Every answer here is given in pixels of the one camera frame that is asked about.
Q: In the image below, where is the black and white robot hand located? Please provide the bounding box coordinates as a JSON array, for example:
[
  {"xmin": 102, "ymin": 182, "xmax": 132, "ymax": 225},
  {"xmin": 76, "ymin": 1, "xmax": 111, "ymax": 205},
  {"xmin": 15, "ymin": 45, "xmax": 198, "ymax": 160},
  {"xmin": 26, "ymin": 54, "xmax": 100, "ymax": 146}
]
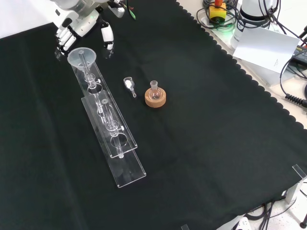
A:
[{"xmin": 53, "ymin": 4, "xmax": 115, "ymax": 58}]

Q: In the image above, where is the translucent plastic funnel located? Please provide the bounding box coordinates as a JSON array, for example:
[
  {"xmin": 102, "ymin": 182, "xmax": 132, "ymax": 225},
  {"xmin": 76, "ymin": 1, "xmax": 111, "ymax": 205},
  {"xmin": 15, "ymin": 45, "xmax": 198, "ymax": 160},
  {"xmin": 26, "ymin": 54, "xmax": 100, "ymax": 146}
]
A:
[{"xmin": 67, "ymin": 47, "xmax": 97, "ymax": 75}]

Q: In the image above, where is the small glass weighing funnel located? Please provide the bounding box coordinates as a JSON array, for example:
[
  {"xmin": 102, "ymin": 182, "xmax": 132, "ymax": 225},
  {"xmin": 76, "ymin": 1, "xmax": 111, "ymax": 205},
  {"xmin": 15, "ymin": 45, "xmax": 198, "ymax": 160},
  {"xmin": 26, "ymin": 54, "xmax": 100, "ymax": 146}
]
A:
[{"xmin": 123, "ymin": 76, "xmax": 138, "ymax": 98}]

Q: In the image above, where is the clear acrylic funnel stand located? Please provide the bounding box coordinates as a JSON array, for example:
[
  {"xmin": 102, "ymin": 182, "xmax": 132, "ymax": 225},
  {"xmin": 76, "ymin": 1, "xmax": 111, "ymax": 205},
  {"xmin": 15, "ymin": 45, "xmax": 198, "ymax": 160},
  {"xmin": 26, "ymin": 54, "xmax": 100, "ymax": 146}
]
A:
[{"xmin": 71, "ymin": 50, "xmax": 147, "ymax": 189}]

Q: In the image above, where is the small round-bottom glass flask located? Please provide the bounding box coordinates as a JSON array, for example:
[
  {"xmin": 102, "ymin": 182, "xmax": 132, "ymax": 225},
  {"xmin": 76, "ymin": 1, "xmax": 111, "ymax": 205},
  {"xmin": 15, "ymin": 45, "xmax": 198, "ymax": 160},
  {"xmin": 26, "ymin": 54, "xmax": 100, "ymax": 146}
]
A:
[{"xmin": 148, "ymin": 80, "xmax": 161, "ymax": 101}]

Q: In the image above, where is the yellow stop button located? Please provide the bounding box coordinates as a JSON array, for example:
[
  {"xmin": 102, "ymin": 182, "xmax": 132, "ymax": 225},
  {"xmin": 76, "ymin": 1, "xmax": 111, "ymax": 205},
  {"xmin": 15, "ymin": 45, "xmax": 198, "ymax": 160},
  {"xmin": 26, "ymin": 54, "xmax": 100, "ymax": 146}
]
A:
[{"xmin": 208, "ymin": 0, "xmax": 227, "ymax": 24}]

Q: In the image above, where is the black scalloped bench cloth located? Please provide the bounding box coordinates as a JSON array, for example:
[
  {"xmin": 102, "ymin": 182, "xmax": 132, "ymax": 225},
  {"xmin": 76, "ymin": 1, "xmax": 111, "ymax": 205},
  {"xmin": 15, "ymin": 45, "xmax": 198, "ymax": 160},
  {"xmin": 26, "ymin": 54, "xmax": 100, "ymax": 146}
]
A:
[{"xmin": 0, "ymin": 0, "xmax": 307, "ymax": 230}]

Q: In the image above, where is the pale white board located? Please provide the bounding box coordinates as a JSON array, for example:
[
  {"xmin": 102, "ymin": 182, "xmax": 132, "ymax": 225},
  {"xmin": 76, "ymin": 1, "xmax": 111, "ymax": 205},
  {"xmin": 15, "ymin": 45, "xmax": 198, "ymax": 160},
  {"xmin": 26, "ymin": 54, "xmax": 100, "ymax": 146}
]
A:
[{"xmin": 232, "ymin": 23, "xmax": 301, "ymax": 74}]

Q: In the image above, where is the black power adapter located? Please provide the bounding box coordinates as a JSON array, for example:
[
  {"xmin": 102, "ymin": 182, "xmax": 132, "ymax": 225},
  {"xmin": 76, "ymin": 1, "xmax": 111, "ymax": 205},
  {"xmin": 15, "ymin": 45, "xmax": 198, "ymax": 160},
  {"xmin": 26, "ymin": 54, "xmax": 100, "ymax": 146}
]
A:
[{"xmin": 291, "ymin": 45, "xmax": 307, "ymax": 63}]

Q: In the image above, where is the white power strip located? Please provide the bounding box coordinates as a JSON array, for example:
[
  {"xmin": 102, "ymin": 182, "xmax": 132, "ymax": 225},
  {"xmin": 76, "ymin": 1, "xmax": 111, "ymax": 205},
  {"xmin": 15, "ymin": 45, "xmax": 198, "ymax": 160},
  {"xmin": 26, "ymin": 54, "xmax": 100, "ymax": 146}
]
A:
[{"xmin": 235, "ymin": 216, "xmax": 250, "ymax": 230}]

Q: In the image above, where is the clear corner clamp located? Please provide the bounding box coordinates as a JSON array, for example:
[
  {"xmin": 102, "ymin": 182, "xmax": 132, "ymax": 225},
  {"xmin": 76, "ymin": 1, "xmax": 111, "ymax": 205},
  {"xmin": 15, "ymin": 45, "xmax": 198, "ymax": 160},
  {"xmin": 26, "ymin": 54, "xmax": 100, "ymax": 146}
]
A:
[{"xmin": 292, "ymin": 164, "xmax": 307, "ymax": 181}]

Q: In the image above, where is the aluminium bench leg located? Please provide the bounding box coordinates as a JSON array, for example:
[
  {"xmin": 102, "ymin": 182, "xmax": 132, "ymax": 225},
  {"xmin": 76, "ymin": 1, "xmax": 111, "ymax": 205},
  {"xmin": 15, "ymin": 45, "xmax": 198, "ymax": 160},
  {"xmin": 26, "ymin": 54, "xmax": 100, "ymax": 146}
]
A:
[{"xmin": 285, "ymin": 179, "xmax": 305, "ymax": 205}]

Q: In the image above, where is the grey wrist camera housing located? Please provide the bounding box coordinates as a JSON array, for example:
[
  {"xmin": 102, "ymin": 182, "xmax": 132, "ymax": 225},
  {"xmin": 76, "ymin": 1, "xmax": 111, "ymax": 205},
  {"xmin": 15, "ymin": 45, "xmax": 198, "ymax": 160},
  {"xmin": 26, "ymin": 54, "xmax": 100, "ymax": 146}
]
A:
[{"xmin": 107, "ymin": 0, "xmax": 126, "ymax": 18}]

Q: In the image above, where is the green cable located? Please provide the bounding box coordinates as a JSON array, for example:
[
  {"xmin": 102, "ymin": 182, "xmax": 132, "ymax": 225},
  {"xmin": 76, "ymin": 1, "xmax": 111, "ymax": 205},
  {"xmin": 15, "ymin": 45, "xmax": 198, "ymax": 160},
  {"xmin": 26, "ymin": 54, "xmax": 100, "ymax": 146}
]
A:
[{"xmin": 119, "ymin": 0, "xmax": 137, "ymax": 20}]

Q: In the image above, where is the cork ring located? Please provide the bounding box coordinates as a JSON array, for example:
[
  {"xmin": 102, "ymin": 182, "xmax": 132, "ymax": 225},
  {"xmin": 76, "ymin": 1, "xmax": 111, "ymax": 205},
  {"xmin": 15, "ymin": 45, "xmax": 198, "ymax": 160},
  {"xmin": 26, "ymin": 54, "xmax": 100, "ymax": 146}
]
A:
[{"xmin": 144, "ymin": 87, "xmax": 167, "ymax": 109}]

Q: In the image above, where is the black looped cable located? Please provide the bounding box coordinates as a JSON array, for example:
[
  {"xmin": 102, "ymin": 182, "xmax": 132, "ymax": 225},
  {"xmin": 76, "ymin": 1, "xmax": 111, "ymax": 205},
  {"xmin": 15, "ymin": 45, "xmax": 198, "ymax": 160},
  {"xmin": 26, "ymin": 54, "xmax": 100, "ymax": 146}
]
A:
[{"xmin": 196, "ymin": 0, "xmax": 240, "ymax": 31}]

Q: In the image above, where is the black coiled cable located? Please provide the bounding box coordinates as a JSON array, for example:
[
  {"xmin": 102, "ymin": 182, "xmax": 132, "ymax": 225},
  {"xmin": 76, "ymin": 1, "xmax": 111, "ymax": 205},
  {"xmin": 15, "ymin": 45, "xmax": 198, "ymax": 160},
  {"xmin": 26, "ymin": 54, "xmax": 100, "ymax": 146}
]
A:
[{"xmin": 284, "ymin": 94, "xmax": 307, "ymax": 107}]

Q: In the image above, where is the black cable bundle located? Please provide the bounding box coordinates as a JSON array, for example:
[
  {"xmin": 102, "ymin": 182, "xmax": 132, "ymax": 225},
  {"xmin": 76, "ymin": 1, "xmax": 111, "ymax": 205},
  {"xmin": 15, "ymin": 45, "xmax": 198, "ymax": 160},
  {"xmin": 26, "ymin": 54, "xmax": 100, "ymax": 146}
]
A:
[{"xmin": 244, "ymin": 194, "xmax": 292, "ymax": 230}]

